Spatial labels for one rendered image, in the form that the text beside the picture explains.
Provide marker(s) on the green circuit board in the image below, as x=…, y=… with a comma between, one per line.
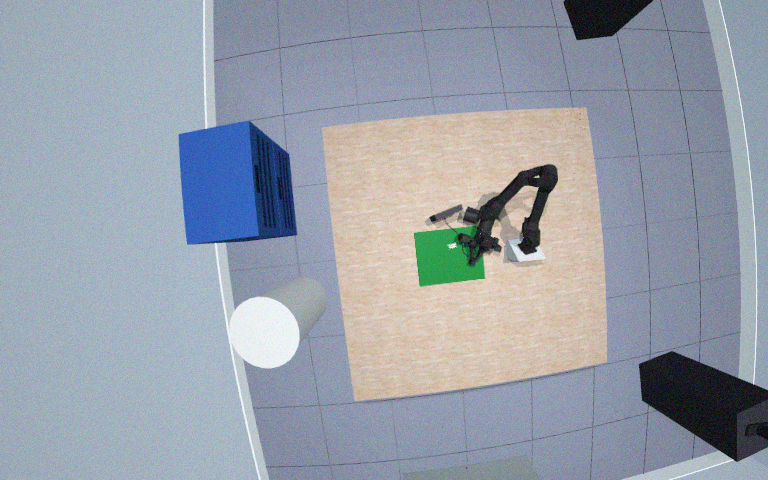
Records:
x=440, y=257

